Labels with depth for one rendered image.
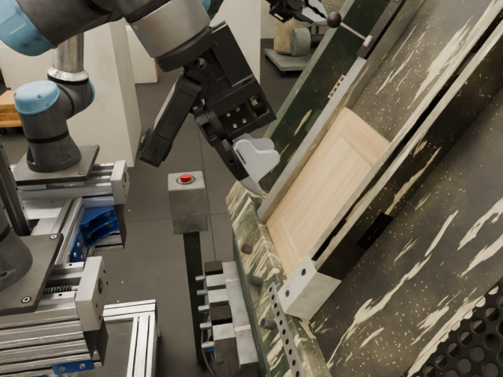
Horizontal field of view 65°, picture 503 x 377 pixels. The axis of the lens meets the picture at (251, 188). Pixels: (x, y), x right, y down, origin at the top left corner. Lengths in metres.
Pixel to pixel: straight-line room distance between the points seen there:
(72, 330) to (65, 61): 0.76
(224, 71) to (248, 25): 4.34
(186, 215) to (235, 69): 0.95
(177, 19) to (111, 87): 2.94
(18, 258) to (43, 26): 0.54
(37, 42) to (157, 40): 0.12
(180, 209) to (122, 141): 2.20
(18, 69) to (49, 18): 4.88
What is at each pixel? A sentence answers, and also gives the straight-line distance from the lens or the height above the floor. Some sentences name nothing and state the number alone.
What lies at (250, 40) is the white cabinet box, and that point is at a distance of 4.80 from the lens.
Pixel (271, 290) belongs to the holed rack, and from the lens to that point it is 0.98.
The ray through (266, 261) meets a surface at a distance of 1.05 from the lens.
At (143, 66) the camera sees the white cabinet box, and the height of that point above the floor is 0.23.
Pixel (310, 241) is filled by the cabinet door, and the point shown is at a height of 0.98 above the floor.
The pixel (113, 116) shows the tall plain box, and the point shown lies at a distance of 3.41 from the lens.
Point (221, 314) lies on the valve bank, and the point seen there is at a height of 0.76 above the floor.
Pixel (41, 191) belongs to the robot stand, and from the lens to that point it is 1.34.
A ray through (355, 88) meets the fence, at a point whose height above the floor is 1.29.
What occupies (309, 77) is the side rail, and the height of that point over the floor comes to 1.26.
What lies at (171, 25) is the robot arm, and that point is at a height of 1.53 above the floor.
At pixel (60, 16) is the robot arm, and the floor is 1.53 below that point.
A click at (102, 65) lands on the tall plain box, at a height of 0.87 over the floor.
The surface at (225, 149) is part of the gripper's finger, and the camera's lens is 0.44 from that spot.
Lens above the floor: 1.58
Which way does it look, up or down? 31 degrees down
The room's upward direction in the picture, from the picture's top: straight up
